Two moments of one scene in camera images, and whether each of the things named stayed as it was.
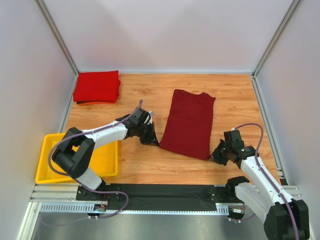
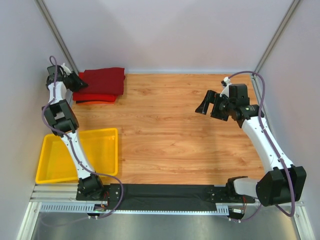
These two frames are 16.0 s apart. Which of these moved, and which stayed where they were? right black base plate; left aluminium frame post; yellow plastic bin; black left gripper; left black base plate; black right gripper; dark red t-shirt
Moved: black left gripper; dark red t-shirt; black right gripper
Stayed: right black base plate; left aluminium frame post; left black base plate; yellow plastic bin
